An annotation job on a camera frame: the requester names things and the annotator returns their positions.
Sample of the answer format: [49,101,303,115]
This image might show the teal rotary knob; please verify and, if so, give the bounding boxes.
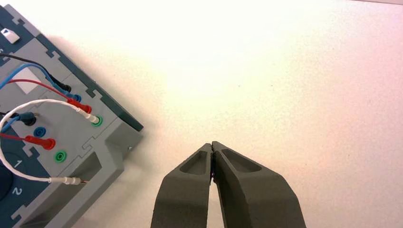
[0,166,14,203]

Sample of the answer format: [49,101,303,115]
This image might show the black banana plug cable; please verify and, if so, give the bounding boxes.
[0,53,72,93]

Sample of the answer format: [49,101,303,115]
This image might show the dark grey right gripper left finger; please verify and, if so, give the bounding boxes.
[150,142,215,228]

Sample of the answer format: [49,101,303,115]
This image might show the white switch cap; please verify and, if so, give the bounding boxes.
[0,28,20,44]

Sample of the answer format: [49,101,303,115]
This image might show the white banana plug cable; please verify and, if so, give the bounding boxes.
[0,99,102,186]

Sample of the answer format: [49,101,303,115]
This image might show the teal and grey control box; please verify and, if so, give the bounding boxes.
[0,3,144,228]

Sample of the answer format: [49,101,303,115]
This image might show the dark blue banana plug cable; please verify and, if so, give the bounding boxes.
[0,112,38,133]

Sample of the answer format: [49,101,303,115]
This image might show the red banana plug cable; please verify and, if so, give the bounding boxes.
[7,78,93,114]
[0,133,57,151]

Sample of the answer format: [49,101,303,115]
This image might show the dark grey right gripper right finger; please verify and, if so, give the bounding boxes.
[211,141,307,228]

